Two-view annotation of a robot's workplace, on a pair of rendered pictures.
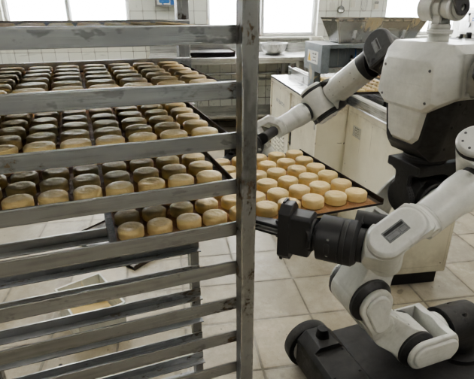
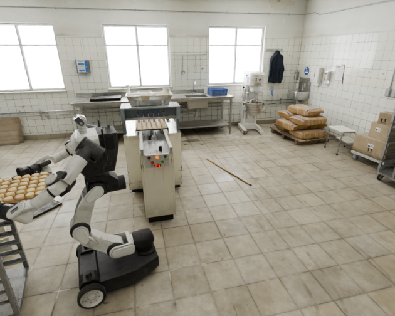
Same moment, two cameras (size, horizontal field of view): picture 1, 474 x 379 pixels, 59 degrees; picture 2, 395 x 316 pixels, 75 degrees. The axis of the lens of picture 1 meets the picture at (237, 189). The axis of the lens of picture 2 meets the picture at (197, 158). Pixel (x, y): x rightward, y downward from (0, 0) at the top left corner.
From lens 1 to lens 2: 1.39 m
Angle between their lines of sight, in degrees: 4
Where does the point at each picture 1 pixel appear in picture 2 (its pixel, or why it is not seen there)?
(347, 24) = (131, 98)
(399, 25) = (158, 98)
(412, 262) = (158, 210)
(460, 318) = (138, 236)
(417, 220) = (21, 206)
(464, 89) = not seen: hidden behind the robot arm
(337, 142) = (136, 153)
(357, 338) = not seen: hidden behind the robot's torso
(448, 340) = (128, 246)
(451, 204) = (37, 200)
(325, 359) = (83, 256)
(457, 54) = (75, 141)
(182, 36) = not seen: outside the picture
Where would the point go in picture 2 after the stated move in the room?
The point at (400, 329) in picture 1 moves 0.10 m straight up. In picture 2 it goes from (103, 242) to (101, 232)
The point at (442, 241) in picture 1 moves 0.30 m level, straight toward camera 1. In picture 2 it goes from (170, 200) to (155, 215)
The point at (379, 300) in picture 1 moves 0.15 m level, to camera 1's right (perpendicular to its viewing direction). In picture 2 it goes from (78, 231) to (100, 229)
